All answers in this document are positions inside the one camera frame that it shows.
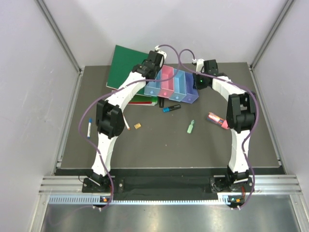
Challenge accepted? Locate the black highlighter blue cap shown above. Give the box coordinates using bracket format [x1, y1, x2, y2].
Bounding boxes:
[163, 104, 181, 113]

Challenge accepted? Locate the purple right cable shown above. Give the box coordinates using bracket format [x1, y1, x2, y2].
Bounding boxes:
[173, 49, 259, 210]

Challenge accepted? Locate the pink drawer box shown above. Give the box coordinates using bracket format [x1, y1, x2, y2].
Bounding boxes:
[158, 65, 174, 98]

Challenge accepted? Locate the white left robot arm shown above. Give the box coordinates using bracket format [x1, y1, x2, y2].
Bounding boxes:
[92, 50, 167, 192]

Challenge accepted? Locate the colourful tube pink cap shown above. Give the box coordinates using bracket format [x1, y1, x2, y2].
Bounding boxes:
[207, 112, 229, 130]

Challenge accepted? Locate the aluminium frame post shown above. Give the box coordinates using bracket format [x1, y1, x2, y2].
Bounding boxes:
[249, 0, 295, 71]
[34, 0, 82, 74]

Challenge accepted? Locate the aluminium front rail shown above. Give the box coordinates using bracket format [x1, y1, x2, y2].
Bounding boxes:
[39, 175, 301, 195]

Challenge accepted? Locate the white pencil orange tip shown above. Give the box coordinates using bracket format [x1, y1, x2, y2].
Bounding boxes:
[123, 115, 131, 131]

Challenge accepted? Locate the red and green folder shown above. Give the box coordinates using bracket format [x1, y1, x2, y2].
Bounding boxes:
[128, 95, 158, 106]

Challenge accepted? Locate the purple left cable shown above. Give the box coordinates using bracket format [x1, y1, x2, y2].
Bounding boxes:
[48, 44, 185, 224]

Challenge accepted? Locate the black marker purple cap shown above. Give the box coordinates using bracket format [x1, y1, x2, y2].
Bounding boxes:
[158, 97, 165, 108]

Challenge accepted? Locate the purple drawer box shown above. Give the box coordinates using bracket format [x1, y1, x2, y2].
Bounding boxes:
[182, 72, 199, 104]

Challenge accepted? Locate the white marker blue cap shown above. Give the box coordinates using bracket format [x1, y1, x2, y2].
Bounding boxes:
[87, 118, 92, 139]

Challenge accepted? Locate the light blue drawer box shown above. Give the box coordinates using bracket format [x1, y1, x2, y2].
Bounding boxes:
[169, 69, 186, 102]
[144, 71, 161, 97]

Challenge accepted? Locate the aluminium frame post right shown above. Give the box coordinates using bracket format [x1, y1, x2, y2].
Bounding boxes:
[249, 0, 295, 71]

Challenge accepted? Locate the aluminium frame post left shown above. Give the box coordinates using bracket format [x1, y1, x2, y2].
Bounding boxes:
[34, 0, 82, 74]

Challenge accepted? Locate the green ring binder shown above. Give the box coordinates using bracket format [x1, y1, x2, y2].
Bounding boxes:
[106, 45, 148, 89]

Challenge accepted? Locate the purple cable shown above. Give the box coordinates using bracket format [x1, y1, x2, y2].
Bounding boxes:
[48, 44, 185, 224]
[173, 49, 259, 210]

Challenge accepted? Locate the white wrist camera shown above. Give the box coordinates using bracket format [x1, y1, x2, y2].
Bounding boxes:
[154, 46, 167, 59]
[192, 58, 205, 73]

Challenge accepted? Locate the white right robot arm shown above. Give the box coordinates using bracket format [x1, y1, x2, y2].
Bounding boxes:
[193, 59, 259, 191]

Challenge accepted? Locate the white slotted cable duct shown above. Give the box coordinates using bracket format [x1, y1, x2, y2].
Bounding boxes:
[48, 192, 244, 206]

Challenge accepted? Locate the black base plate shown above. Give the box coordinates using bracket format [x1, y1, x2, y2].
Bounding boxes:
[82, 175, 253, 195]

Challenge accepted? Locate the small orange eraser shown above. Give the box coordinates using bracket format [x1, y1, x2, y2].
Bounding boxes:
[134, 123, 141, 129]

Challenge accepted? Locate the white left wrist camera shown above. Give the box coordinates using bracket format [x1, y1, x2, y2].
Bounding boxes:
[154, 46, 167, 59]

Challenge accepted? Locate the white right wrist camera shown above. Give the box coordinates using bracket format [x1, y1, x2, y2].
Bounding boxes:
[192, 58, 205, 73]

